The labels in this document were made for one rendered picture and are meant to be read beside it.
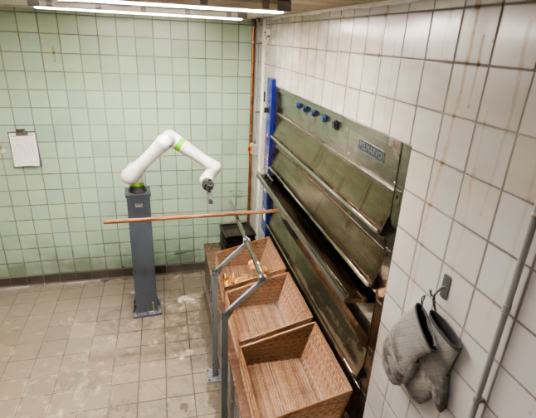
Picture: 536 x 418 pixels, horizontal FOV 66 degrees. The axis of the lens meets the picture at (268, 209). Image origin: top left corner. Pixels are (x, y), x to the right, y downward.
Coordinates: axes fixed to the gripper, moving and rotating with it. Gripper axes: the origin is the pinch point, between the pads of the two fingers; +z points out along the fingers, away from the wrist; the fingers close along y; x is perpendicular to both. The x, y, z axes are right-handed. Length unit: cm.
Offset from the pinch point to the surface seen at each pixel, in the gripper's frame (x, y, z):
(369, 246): -57, -25, 141
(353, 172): -57, -52, 114
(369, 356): -55, 23, 159
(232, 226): -26, 53, -53
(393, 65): -55, -103, 141
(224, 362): 3, 75, 95
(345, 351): -54, 37, 139
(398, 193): -55, -57, 159
